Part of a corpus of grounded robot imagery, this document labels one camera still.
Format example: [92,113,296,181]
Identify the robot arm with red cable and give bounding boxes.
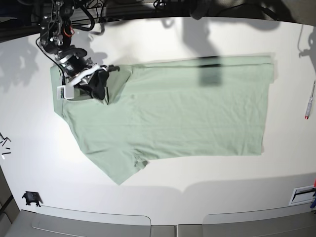
[36,0,95,60]

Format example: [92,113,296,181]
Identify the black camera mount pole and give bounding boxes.
[190,0,211,20]

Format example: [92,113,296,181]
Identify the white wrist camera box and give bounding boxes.
[57,85,75,100]

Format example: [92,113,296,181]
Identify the red blue tool handles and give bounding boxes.
[310,181,316,209]

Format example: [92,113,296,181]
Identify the black clamp bracket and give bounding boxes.
[22,191,42,207]

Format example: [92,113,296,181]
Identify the black gripper body white bracket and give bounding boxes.
[58,54,121,90]

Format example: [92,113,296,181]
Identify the light green T-shirt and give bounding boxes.
[50,55,274,185]

